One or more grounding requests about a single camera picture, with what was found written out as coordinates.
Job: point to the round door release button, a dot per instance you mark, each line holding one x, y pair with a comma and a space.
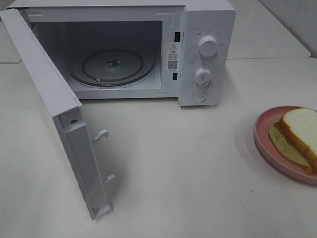
199, 96

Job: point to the white microwave knob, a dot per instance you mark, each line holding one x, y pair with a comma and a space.
203, 77
208, 45

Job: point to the pink round plate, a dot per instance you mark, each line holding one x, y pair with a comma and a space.
268, 150

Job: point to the white bread sandwich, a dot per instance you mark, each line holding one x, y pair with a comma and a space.
294, 135

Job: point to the white microwave door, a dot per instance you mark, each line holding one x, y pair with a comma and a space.
64, 108

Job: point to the white microwave oven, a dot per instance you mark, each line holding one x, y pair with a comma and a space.
69, 29

